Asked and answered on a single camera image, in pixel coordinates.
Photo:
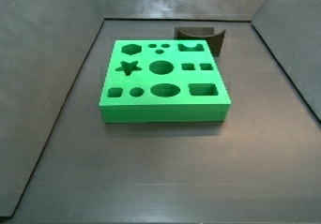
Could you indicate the dark curved block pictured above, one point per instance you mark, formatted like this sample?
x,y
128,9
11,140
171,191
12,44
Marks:
x,y
203,33

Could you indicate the green shape sorter block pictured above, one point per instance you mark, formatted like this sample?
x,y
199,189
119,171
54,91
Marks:
x,y
163,81

